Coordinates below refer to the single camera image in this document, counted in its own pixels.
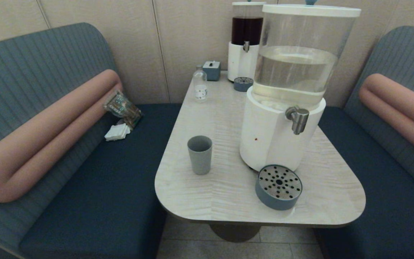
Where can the grey-blue plastic cup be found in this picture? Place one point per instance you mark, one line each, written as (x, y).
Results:
(199, 158)

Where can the metal water dispenser tap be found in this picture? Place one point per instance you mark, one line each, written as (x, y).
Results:
(299, 120)

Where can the clear glass bottle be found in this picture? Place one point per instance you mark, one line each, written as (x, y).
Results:
(200, 86)

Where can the small blue perforated drip tray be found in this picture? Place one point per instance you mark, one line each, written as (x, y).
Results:
(243, 85)

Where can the clear water dispenser white base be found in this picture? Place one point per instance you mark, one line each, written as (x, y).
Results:
(264, 136)

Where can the blue tissue box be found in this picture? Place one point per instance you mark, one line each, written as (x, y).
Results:
(211, 71)

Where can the dark drink dispenser white base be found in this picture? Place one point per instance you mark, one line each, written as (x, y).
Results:
(239, 61)

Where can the large blue perforated drip tray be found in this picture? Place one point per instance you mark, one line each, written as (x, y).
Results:
(278, 183)

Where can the white napkin stack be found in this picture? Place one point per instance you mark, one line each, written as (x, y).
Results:
(117, 132)

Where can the metal dark drink dispenser tap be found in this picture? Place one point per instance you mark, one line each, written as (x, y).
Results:
(246, 46)

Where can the pink bolster beside snack bag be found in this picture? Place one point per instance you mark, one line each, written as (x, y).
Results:
(49, 122)

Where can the blue bench with napkins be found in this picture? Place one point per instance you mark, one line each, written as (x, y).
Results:
(49, 46)

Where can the pink bolster on empty bench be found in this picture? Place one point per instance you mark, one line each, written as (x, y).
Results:
(408, 108)

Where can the blue empty bench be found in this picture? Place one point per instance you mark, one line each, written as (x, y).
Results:
(390, 216)

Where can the table pedestal with brass base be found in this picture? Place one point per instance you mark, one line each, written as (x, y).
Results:
(234, 233)

